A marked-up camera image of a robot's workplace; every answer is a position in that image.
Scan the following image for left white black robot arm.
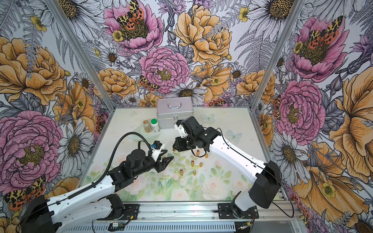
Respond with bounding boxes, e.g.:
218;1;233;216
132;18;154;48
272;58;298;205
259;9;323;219
19;149;173;233

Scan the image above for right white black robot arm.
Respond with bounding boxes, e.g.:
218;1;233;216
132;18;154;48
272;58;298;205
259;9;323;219
173;116;281;212

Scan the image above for white bottle green cap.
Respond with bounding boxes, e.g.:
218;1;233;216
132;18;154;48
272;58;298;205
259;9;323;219
151;118;160;133

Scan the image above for clear jar brown contents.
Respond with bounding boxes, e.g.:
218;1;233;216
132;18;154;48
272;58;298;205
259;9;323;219
143;120;153;133

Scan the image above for silver aluminium first aid case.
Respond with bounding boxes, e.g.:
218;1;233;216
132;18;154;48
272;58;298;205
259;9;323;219
157;97;194;130

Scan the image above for small green circuit board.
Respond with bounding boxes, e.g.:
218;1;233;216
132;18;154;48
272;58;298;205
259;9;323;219
107;222;125;232

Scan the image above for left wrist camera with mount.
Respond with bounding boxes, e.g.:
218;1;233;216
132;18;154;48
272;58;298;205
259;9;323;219
151;140;165;162

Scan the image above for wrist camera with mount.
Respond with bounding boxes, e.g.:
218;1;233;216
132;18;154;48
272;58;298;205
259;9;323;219
174;120;188;138
151;140;165;162

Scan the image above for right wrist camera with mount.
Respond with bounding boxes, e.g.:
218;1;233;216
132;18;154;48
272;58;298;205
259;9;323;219
174;120;188;138

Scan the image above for left black corrugated cable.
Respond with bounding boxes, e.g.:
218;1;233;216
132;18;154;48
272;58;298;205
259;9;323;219
64;131;152;199

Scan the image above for aluminium front rail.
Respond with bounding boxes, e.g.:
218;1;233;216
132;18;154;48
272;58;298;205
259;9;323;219
51;200;302;228

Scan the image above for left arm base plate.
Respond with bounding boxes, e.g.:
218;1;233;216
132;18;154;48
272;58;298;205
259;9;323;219
98;194;139;220

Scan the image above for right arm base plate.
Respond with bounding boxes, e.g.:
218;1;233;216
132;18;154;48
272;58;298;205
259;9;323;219
214;191;259;220

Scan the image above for left aluminium corner post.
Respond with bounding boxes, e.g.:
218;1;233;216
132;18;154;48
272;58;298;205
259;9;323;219
46;1;116;113

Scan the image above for aluminium corner post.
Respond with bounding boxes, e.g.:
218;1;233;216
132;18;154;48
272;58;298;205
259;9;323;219
250;0;306;112
46;1;116;113

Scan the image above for right aluminium corner post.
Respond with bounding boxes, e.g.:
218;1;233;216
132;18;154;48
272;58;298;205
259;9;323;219
250;0;306;112

